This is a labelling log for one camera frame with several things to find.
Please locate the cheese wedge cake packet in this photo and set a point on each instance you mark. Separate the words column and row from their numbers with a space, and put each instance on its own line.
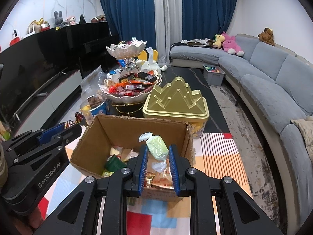
column 122, row 153

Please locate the brown teddy bear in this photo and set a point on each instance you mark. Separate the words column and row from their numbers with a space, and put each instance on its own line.
column 267, row 36

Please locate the pink plush toy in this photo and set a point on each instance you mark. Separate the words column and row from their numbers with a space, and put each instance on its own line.
column 230, row 46

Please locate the yellow plush toy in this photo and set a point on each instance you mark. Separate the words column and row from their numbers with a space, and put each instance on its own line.
column 219, row 39

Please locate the blue curtain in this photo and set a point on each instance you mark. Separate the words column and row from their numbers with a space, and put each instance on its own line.
column 131, row 18
column 206, row 18

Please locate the two-tier white snack tray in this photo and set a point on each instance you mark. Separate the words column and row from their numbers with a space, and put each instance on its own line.
column 138, row 73

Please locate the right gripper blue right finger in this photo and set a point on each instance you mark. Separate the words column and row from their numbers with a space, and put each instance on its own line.
column 175, row 169

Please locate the dark green snack bar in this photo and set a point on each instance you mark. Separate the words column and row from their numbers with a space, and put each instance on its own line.
column 114, row 164

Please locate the blue curtain left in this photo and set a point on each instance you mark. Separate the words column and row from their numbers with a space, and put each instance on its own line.
column 131, row 18

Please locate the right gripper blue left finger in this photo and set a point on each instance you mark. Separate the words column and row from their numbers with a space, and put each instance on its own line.
column 143, row 163

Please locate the black television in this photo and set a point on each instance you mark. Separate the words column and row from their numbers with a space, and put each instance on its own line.
column 29, row 65

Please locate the person's left hand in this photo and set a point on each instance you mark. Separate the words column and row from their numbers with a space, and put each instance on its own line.
column 27, row 224

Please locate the grey patterned rug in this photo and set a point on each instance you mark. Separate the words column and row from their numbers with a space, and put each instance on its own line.
column 251, row 146

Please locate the small green candy packet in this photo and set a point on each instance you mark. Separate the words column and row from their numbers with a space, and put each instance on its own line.
column 106, row 174

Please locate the red gold twist candy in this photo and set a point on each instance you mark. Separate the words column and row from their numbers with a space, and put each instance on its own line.
column 79, row 120

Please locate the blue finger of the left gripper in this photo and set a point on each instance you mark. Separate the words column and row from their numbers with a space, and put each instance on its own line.
column 48, row 134
column 70, row 134

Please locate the grey bunny plush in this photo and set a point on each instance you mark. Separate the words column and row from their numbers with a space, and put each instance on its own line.
column 58, row 18

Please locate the brown cardboard box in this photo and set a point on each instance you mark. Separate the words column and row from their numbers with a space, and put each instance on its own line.
column 105, row 131

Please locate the gold mountain-lid snack tin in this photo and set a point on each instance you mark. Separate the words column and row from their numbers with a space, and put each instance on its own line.
column 177, row 101

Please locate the orange gold biscuit packet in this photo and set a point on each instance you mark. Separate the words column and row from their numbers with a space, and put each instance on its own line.
column 160, row 179

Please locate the grey storage bin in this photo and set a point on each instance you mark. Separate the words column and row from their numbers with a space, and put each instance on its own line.
column 214, row 75

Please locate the beige quilted jacket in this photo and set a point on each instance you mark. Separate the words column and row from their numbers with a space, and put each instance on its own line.
column 306, row 128

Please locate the white sheer curtain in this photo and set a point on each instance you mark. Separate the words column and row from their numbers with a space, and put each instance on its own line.
column 168, row 23

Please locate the grey sectional sofa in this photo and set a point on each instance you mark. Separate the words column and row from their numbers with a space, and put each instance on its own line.
column 276, row 87

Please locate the blue curtain right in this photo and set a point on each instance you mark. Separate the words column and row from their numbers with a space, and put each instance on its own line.
column 206, row 18

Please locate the black piano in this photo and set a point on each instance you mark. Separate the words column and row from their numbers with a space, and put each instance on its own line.
column 84, row 46

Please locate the pale green candy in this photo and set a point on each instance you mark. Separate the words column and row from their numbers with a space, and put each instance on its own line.
column 158, row 149

